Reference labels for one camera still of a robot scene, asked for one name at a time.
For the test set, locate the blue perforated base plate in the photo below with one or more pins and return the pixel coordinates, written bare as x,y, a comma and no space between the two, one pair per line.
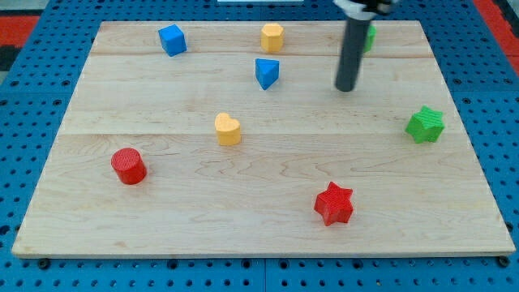
40,82

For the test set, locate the light wooden board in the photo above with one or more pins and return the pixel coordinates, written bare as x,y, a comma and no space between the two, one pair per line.
256,199

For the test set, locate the green star block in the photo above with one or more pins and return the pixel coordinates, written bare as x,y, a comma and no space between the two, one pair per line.
426,125

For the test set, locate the yellow heart block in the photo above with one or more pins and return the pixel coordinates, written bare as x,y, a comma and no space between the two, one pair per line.
228,130

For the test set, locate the red star block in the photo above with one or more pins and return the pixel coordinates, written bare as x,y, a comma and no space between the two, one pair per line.
334,204

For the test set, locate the blue triangle block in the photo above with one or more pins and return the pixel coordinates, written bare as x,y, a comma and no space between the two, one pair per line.
266,72

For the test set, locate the red cylinder block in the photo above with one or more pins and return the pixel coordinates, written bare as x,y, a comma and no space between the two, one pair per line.
129,166

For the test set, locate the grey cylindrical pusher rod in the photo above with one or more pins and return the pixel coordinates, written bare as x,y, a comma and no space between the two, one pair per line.
353,43

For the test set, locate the green block behind rod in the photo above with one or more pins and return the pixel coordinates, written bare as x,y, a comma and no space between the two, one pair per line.
371,33

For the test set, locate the blue cube block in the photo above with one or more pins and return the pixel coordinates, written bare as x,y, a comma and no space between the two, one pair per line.
172,39

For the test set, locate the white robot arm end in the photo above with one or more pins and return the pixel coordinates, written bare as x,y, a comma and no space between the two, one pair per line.
366,9

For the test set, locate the yellow hexagon block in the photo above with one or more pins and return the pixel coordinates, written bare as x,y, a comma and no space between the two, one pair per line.
272,37

